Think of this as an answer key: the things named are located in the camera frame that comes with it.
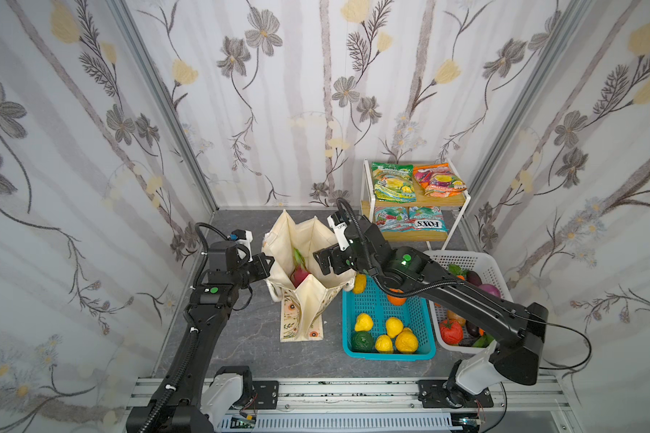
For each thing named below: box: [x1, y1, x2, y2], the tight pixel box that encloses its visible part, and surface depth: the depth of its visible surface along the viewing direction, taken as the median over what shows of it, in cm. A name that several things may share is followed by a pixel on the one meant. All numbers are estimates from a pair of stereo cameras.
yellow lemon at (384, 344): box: [374, 333, 393, 354], surface depth 81 cm
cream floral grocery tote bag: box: [263, 209, 356, 342], surface depth 82 cm
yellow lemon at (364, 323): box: [353, 312, 374, 332], surface depth 85 cm
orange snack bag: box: [413, 163, 467, 198], surface depth 80 cm
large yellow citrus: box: [395, 327, 419, 354], surface depth 80 cm
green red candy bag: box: [374, 205, 424, 233], surface depth 95 cm
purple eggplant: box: [465, 270, 483, 287], surface depth 97 cm
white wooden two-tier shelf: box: [360, 159, 472, 250], surface depth 83 cm
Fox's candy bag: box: [397, 205, 449, 233], surface depth 95 cm
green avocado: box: [351, 331, 375, 353], surface depth 81 cm
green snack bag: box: [371, 162, 418, 204], surface depth 80 cm
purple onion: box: [478, 283, 502, 299], surface depth 87 cm
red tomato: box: [439, 319, 464, 346], surface depth 80 cm
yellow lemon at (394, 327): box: [385, 316, 404, 340], surface depth 85 cm
